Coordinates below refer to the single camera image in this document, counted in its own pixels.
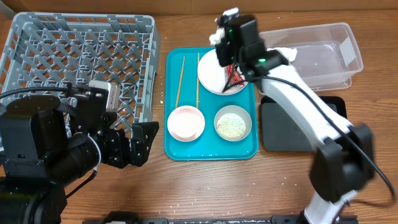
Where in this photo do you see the red snack wrapper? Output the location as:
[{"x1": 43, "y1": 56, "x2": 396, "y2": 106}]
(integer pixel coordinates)
[{"x1": 224, "y1": 64, "x2": 243, "y2": 85}]

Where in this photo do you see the left wooden chopstick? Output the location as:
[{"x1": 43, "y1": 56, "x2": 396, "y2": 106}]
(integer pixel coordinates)
[{"x1": 175, "y1": 56, "x2": 185, "y2": 109}]

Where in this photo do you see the pile of rice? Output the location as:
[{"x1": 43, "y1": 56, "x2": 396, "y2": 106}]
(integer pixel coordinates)
[{"x1": 216, "y1": 113, "x2": 246, "y2": 141}]

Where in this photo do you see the teal plastic tray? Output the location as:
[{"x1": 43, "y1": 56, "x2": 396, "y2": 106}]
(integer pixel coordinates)
[{"x1": 164, "y1": 47, "x2": 259, "y2": 161}]

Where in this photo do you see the grey dish rack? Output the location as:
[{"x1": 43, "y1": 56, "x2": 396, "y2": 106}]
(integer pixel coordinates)
[{"x1": 1, "y1": 12, "x2": 161, "y2": 134}]

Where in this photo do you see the wooden chopstick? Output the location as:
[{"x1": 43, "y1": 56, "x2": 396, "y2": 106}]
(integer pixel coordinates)
[
  {"x1": 196, "y1": 53, "x2": 200, "y2": 109},
  {"x1": 175, "y1": 56, "x2": 185, "y2": 109}
]

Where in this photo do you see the white tissue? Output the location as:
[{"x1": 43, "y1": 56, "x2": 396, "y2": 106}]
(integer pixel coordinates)
[{"x1": 209, "y1": 27, "x2": 225, "y2": 45}]

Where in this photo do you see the large white plate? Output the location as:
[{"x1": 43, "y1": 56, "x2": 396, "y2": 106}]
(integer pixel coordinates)
[{"x1": 198, "y1": 49, "x2": 248, "y2": 95}]

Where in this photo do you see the grey bowl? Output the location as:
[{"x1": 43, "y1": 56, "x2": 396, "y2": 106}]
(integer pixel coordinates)
[{"x1": 214, "y1": 105, "x2": 252, "y2": 141}]

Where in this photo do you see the clear plastic bin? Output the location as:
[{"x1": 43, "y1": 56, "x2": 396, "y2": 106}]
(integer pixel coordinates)
[{"x1": 260, "y1": 22, "x2": 364, "y2": 91}]

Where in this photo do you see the right wooden chopstick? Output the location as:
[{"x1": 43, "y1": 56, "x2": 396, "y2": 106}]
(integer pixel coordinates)
[{"x1": 196, "y1": 53, "x2": 200, "y2": 109}]

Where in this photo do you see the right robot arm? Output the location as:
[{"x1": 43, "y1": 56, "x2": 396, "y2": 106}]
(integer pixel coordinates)
[{"x1": 209, "y1": 8, "x2": 396, "y2": 223}]

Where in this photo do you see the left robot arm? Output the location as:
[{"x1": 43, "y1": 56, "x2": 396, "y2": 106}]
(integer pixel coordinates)
[{"x1": 1, "y1": 84, "x2": 159, "y2": 223}]

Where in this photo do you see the black waste tray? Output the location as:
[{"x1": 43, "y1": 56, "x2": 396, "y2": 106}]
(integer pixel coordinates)
[{"x1": 261, "y1": 95, "x2": 351, "y2": 153}]

